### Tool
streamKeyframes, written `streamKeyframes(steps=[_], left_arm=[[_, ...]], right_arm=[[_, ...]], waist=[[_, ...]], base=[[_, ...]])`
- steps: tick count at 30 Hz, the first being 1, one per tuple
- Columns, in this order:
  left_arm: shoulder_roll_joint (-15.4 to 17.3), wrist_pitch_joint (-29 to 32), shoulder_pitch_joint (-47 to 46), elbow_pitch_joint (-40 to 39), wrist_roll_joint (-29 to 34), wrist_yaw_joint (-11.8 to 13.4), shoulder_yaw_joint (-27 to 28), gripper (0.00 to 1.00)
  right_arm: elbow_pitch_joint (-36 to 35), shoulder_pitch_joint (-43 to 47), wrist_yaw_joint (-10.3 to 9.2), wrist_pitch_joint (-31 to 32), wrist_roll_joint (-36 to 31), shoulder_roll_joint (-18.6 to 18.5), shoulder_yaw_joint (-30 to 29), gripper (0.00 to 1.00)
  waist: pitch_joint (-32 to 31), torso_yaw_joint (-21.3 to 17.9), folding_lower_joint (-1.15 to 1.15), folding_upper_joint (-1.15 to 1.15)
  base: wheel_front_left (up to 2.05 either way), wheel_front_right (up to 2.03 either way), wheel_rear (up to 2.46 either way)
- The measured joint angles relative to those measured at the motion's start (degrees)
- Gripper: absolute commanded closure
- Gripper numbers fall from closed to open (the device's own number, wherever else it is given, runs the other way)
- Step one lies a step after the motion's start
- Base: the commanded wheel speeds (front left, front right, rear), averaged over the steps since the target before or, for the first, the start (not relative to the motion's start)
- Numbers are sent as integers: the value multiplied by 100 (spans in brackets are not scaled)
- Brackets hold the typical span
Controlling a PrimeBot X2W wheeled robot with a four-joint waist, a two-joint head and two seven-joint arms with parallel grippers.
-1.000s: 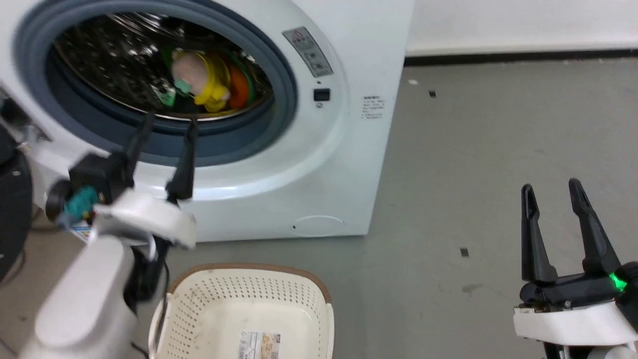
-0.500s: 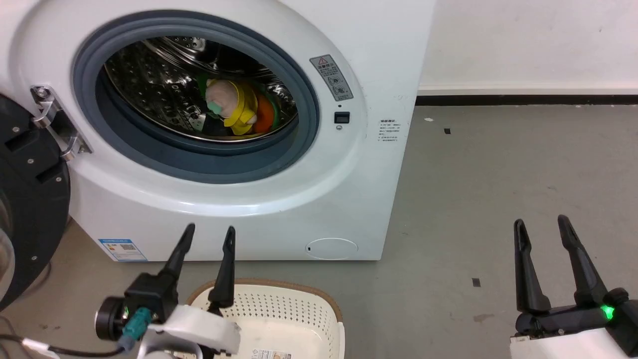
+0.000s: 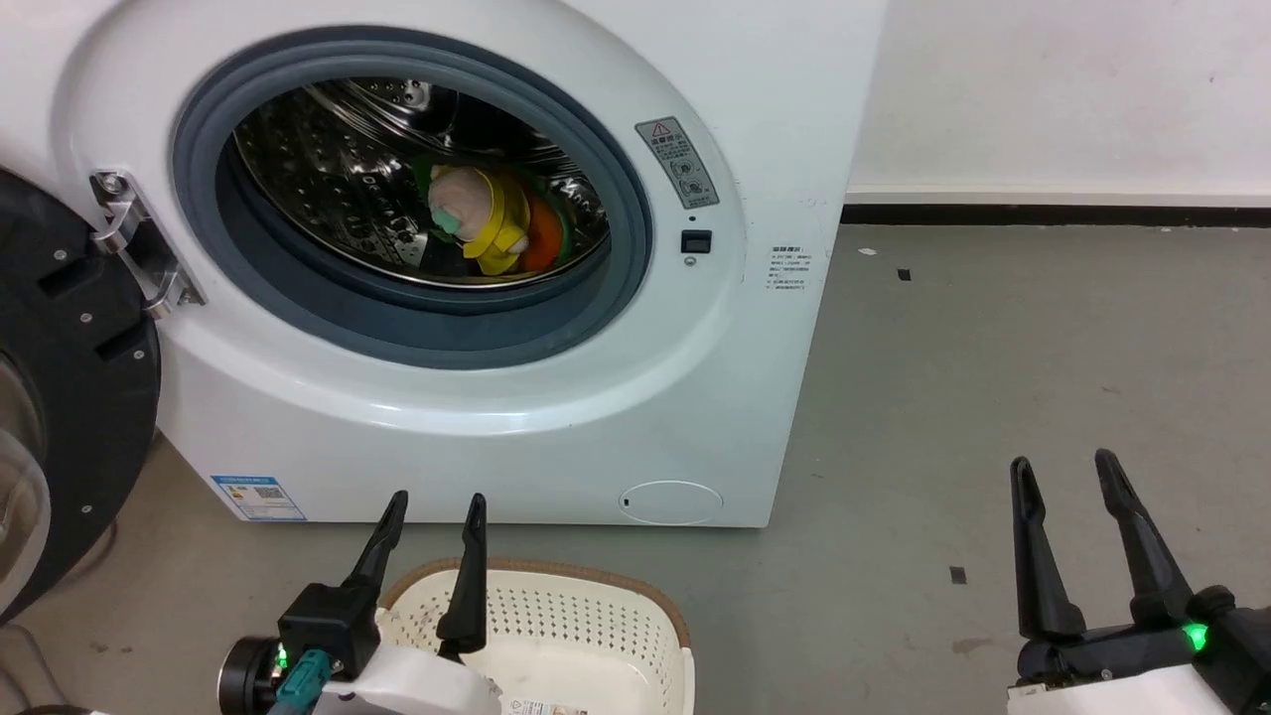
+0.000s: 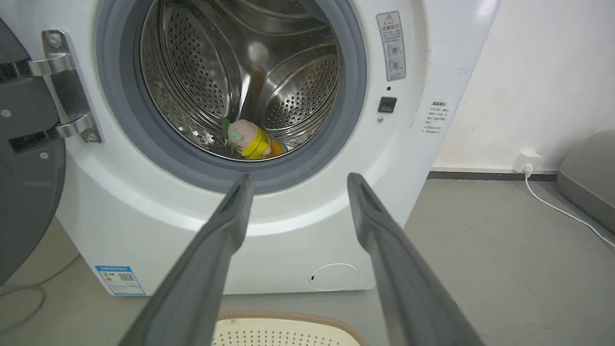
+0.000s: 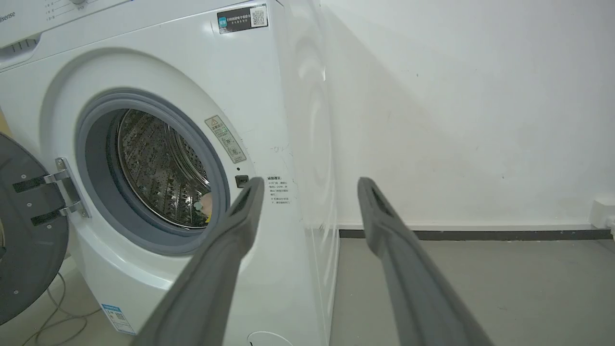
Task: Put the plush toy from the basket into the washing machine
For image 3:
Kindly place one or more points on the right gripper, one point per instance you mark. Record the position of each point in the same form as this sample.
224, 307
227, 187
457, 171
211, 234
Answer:
1112, 685

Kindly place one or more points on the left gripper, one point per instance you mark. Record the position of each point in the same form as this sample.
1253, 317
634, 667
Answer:
333, 626

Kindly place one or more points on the white perforated laundry basket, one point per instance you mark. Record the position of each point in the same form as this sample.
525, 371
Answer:
586, 626

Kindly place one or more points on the white front-load washing machine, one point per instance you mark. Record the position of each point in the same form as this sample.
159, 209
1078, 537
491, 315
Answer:
695, 397

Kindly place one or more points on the orange and green plush toy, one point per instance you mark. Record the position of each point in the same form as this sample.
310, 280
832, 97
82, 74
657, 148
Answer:
544, 238

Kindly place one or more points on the pink and yellow plush toy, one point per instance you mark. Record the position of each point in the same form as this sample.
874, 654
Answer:
482, 214

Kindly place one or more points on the white paper label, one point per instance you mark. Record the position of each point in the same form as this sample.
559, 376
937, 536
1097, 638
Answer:
544, 707

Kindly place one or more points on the blue energy label sticker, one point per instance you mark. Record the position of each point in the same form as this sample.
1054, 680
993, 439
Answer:
256, 497

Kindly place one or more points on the grey rubber door gasket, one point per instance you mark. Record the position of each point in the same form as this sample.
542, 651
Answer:
417, 333

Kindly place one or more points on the round white filter cover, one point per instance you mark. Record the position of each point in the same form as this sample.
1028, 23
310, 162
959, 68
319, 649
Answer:
670, 502

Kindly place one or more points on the black round washer door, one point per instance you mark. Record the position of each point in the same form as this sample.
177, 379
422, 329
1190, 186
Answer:
89, 417

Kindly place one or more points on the stainless steel washer drum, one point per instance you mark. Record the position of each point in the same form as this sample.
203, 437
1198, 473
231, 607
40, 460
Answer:
328, 189

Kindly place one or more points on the black door lock slot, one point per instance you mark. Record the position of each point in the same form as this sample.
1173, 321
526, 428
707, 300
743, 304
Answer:
696, 241

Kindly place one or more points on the silver metal door hinge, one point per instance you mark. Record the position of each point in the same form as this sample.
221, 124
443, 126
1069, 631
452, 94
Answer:
139, 248

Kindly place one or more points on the grey warning sticker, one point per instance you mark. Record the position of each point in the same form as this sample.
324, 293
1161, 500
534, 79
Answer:
677, 162

